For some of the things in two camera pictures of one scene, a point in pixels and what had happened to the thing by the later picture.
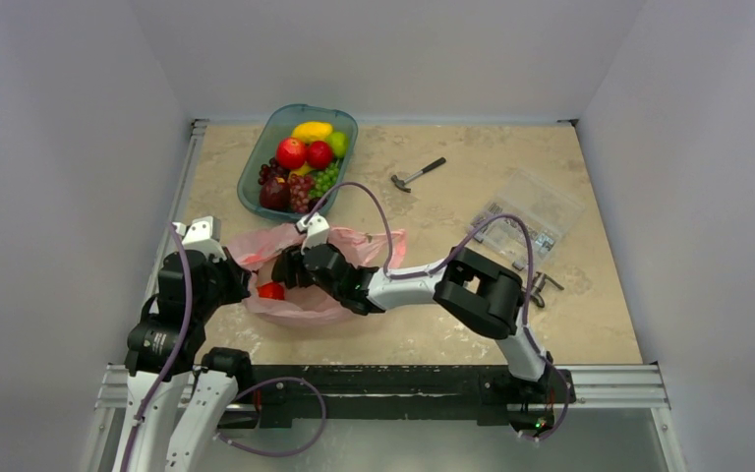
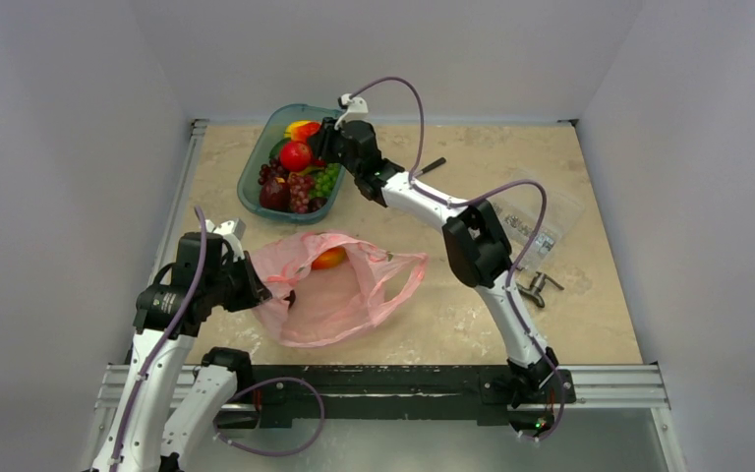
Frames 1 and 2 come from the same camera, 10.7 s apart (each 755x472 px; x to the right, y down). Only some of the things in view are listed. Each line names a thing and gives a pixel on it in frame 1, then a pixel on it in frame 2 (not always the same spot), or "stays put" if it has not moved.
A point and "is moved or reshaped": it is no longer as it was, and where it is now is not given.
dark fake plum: [313, 202] stays put
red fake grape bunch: [301, 188] stays put
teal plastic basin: [284, 122] stays put
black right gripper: [292, 268] to [328, 138]
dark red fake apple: [275, 195] stays put
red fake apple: [291, 152] stays put
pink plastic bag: [306, 307] is moved or reshaped
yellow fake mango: [313, 131] is moved or reshaped
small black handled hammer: [401, 183] stays put
